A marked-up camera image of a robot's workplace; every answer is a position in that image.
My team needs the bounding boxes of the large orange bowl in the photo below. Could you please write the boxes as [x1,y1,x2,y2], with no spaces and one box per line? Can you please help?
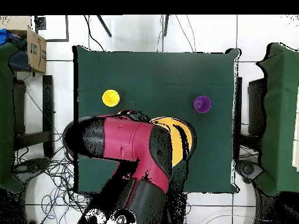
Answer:
[149,116,194,168]

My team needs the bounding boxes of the dark green tablecloth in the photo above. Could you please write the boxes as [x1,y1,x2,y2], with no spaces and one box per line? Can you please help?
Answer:
[71,45,241,194]

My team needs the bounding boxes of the purple cup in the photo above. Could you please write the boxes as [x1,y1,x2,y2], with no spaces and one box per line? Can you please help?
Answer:
[193,95,212,114]

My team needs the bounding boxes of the black tripod leg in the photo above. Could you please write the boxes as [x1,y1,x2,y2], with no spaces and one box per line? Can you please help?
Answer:
[96,15,113,38]
[162,15,170,37]

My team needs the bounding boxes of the green cloth side table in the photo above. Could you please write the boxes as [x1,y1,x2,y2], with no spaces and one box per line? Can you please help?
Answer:
[255,42,299,197]
[0,43,25,194]

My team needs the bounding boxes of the cardboard box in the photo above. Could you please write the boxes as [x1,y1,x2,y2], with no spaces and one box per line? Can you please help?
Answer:
[0,15,47,74]

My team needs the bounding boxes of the blue cloth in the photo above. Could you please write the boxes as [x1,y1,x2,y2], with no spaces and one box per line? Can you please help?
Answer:
[0,28,17,46]

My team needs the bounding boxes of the tangle of floor cables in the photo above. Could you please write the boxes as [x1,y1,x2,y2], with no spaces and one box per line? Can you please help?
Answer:
[13,125,94,224]

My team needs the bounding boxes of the black stool frame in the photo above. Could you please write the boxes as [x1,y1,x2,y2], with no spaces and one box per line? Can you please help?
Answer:
[233,76,266,150]
[12,74,55,159]

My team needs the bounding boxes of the black metal frame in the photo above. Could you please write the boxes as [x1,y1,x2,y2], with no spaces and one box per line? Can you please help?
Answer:
[34,15,70,43]

